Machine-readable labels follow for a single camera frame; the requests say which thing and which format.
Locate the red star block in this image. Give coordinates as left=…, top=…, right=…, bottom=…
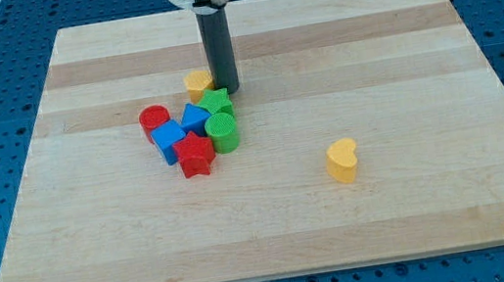
left=173, top=131, right=215, bottom=178

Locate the green star block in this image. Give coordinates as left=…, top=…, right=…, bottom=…
left=198, top=88, right=235, bottom=117

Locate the yellow heart block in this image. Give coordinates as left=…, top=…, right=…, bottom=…
left=325, top=137, right=358, bottom=184

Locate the blue triangle block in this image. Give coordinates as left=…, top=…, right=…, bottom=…
left=180, top=103, right=210, bottom=137

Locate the blue cube block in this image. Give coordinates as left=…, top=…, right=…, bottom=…
left=151, top=119, right=186, bottom=165

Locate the yellow hexagon block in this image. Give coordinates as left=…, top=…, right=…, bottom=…
left=183, top=70, right=214, bottom=104

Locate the green cylinder block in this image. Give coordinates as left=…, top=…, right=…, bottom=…
left=205, top=113, right=240, bottom=154

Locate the red cylinder block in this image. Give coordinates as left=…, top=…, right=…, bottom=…
left=138, top=104, right=170, bottom=144

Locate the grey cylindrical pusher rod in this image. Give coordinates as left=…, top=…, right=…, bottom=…
left=196, top=8, right=240, bottom=94

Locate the light wooden board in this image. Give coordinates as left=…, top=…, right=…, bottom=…
left=0, top=0, right=504, bottom=282

